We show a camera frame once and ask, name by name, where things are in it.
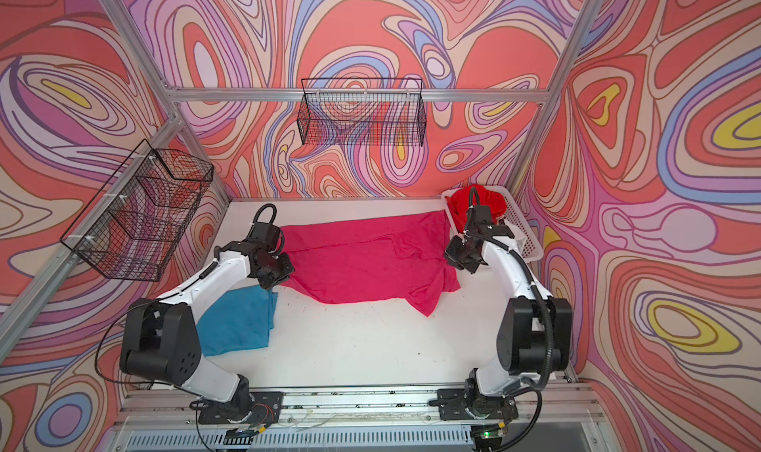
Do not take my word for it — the black wire basket back wall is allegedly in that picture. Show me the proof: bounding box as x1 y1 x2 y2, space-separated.
296 77 427 147

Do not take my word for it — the red t shirt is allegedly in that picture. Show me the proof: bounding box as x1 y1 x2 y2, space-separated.
445 184 507 232

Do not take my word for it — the white plastic laundry basket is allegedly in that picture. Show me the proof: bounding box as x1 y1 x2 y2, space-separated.
441 185 545 264

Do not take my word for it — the folded teal t shirt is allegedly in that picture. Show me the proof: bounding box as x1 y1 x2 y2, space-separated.
196 285 277 357

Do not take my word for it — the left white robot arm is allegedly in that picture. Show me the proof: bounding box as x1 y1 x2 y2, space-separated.
119 203 294 423

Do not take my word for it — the aluminium frame profile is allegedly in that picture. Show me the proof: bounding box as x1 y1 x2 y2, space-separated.
0 0 620 364

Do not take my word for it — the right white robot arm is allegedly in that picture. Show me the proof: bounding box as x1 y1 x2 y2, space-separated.
431 186 574 422

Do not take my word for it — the black wire basket wall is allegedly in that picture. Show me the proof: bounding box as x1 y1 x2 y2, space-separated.
296 77 427 147
59 141 214 282

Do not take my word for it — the black wire basket left wall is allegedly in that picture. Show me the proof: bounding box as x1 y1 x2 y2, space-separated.
59 141 214 282

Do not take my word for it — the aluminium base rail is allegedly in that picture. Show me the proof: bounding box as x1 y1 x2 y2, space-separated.
101 382 621 451

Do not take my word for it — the magenta t shirt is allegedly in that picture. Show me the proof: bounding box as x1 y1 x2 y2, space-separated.
283 210 461 316

